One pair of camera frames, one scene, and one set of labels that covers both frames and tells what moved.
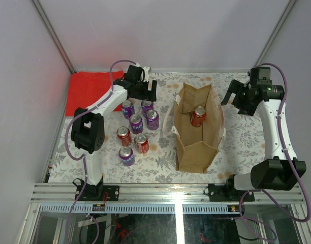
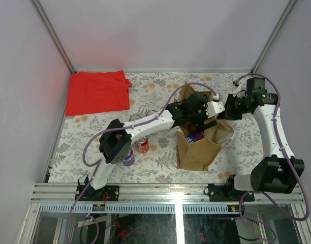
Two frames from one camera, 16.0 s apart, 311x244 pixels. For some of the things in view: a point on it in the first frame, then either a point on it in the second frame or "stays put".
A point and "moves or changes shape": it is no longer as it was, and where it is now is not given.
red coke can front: (142, 143) stays put
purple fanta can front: (126, 154) stays put
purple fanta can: (152, 120) moves or changes shape
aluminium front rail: (64, 192) stays put
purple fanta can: (128, 109) → (134, 117)
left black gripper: (148, 95) → (198, 124)
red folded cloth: (84, 89) stays put
